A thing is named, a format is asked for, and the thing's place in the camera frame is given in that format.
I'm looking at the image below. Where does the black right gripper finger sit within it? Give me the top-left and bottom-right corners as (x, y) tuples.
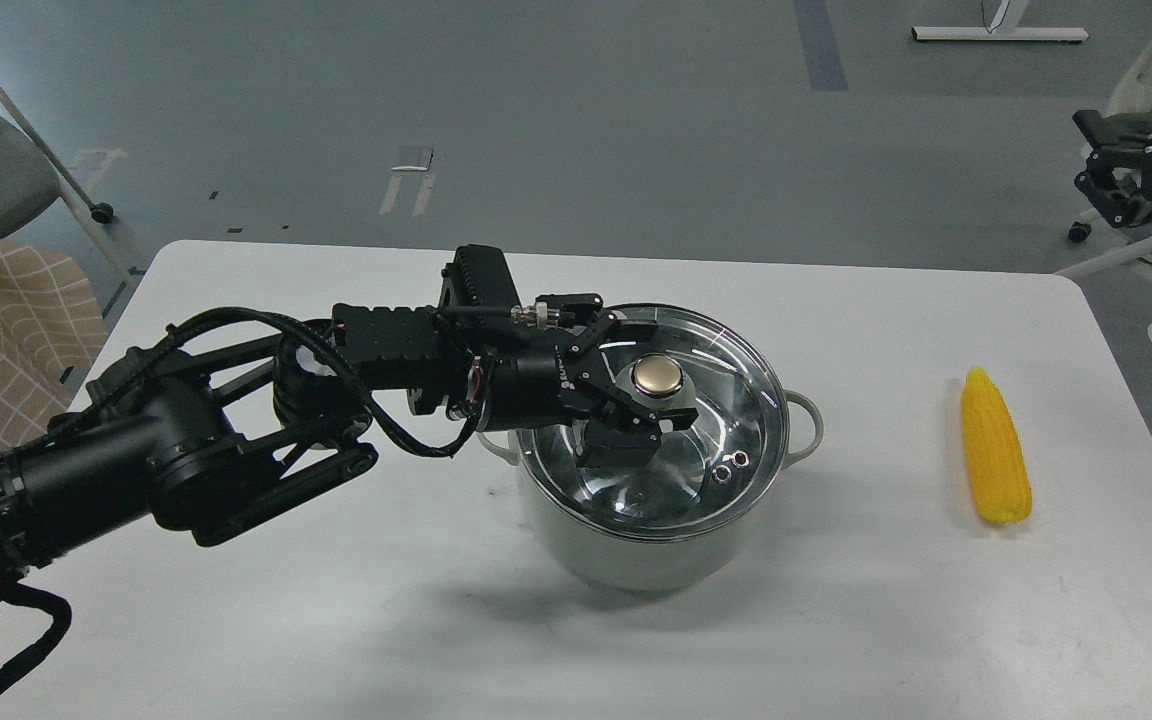
(1073, 109), (1152, 151)
(1074, 150), (1152, 229)

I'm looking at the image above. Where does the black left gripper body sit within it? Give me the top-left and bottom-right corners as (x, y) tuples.
(442, 243), (604, 432)

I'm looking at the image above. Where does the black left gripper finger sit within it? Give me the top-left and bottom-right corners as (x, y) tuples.
(576, 365), (699, 468)
(566, 313), (658, 363)

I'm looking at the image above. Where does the glass pot lid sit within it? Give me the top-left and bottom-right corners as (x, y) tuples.
(509, 304), (788, 541)

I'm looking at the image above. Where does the yellow corn cob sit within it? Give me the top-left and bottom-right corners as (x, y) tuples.
(958, 366), (1033, 525)

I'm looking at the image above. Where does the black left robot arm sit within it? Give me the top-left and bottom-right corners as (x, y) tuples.
(0, 245), (698, 696)

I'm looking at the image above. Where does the pale green steel pot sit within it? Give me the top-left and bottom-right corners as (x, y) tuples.
(479, 304), (824, 593)

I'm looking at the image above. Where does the white desk leg base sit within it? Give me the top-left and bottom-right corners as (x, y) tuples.
(910, 1), (1091, 44)

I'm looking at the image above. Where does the beige checked cloth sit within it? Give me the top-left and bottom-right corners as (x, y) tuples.
(0, 240), (108, 450)

